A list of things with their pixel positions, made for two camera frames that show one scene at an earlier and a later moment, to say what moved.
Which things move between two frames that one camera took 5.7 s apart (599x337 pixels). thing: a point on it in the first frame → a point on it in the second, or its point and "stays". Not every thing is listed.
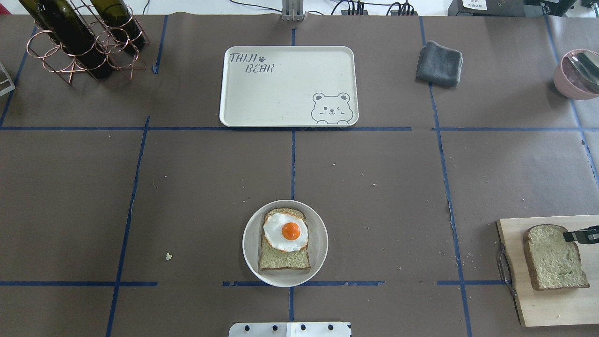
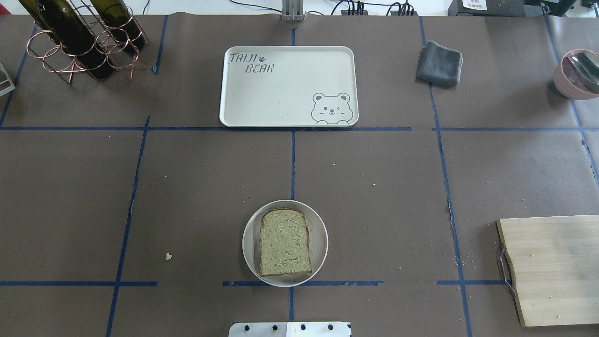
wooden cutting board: [553, 268] stays
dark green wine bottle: [61, 21] stays
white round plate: [285, 243] stays
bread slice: [553, 263] → [284, 245]
